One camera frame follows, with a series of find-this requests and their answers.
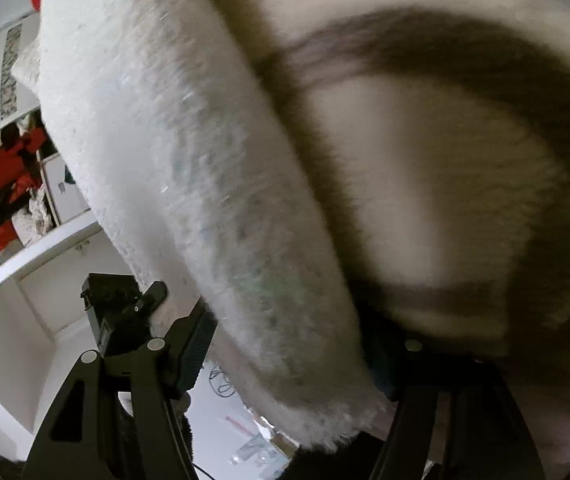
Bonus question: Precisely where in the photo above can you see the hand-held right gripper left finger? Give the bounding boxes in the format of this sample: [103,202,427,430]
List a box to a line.
[22,304,218,480]

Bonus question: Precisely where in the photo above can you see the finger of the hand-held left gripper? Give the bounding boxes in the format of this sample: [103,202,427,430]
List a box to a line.
[136,281,168,319]

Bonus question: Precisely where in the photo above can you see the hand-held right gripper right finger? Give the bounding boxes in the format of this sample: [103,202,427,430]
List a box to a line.
[364,320,548,480]

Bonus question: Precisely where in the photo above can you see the white knit jacket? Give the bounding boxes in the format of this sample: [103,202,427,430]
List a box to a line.
[12,0,392,454]

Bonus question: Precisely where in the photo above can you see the pale clothes pile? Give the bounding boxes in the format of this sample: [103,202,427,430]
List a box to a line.
[12,190,54,247]

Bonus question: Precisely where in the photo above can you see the red hanging clothes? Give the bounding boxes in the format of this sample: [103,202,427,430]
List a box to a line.
[0,124,48,261]

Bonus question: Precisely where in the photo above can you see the white wardrobe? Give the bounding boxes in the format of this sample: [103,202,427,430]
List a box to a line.
[0,10,140,461]

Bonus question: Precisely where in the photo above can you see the floor clutter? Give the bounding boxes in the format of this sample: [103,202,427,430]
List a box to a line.
[204,360,298,468]

